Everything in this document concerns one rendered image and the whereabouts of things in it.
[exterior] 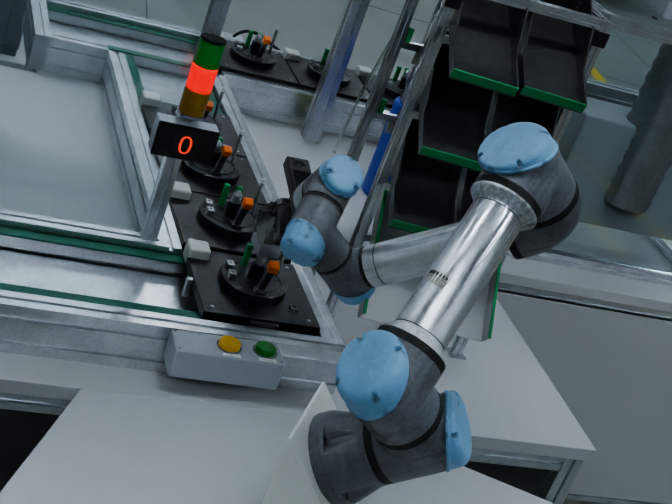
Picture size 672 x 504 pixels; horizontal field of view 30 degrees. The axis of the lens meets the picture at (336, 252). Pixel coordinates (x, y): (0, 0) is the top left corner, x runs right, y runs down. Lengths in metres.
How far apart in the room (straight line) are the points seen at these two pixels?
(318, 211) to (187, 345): 0.36
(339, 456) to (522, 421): 0.82
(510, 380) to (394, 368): 1.05
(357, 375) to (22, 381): 0.69
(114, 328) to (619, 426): 1.89
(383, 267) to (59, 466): 0.63
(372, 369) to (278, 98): 1.94
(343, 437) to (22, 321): 0.65
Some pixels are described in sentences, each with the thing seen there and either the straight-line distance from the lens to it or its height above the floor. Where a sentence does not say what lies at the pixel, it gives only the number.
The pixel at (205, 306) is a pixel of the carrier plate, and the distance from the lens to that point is 2.39.
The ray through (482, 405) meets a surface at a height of 0.86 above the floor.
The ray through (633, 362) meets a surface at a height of 0.65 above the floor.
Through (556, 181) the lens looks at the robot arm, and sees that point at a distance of 1.96.
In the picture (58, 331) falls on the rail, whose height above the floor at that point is 0.92.
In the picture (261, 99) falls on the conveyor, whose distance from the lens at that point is 3.63.
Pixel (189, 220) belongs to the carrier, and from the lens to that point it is 2.68.
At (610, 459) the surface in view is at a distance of 3.85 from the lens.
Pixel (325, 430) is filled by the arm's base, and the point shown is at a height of 1.09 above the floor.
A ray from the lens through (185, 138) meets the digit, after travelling 2.42.
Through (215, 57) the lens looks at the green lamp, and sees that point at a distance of 2.37.
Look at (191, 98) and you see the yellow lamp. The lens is 2.40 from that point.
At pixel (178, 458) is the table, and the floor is 0.86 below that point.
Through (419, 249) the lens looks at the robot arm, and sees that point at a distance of 2.12.
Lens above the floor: 2.15
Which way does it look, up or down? 25 degrees down
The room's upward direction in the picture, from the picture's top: 21 degrees clockwise
